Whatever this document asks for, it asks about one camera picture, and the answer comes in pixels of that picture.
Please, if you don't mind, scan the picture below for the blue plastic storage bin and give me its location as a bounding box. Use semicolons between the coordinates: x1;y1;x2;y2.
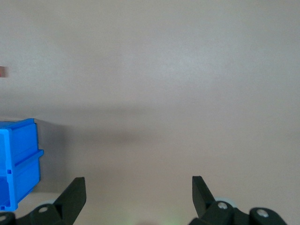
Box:
0;118;45;211

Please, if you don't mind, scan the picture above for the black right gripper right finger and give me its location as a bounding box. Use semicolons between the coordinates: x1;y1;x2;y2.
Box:
188;176;288;225

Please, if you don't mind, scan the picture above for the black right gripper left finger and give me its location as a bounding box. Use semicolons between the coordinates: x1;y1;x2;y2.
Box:
0;177;86;225

